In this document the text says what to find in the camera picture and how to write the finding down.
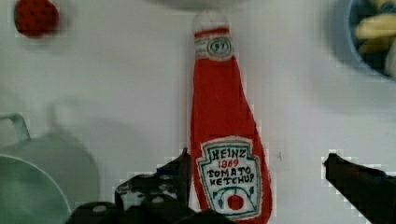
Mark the red plush ketchup bottle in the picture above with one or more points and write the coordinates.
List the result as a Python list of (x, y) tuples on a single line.
[(230, 173)]

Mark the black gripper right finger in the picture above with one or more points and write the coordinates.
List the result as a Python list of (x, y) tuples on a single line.
[(371, 191)]

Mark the yellow plush banana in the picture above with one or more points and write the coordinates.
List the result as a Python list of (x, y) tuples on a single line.
[(378, 33)]

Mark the blue bowl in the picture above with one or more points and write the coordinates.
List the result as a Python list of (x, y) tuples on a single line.
[(346, 15)]

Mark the green plastic strainer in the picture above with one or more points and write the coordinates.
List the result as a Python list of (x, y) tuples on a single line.
[(44, 179)]

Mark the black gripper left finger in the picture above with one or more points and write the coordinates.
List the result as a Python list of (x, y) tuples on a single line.
[(158, 198)]

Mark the red strawberry toy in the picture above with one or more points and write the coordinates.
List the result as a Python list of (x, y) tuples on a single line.
[(35, 18)]

